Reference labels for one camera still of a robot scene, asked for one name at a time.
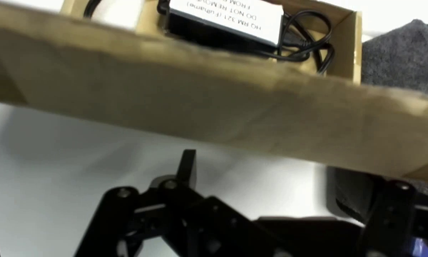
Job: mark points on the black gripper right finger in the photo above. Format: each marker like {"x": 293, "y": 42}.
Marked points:
{"x": 352, "y": 192}

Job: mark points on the black power adapter white label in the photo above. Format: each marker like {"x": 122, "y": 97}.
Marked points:
{"x": 223, "y": 15}

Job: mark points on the dark grey cloth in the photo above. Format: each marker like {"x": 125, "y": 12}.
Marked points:
{"x": 407, "y": 58}

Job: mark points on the brown cardboard box with lid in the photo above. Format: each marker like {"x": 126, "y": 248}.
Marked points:
{"x": 201, "y": 100}

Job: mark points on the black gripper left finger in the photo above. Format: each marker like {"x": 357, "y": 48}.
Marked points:
{"x": 188, "y": 168}

